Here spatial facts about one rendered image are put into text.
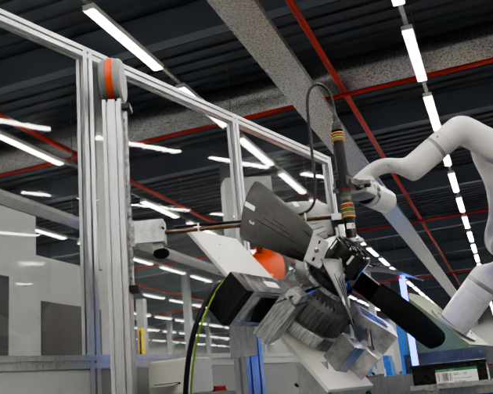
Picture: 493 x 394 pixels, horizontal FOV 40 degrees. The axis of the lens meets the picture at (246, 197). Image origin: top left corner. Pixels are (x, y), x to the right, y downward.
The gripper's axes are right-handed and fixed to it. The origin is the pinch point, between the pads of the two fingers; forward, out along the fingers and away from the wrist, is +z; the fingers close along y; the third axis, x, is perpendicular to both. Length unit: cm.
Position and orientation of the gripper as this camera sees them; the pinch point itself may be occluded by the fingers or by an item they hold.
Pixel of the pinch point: (343, 183)
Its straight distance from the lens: 216.7
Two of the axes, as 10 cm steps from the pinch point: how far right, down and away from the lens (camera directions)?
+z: -5.9, -1.9, -7.9
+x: -0.8, -9.5, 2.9
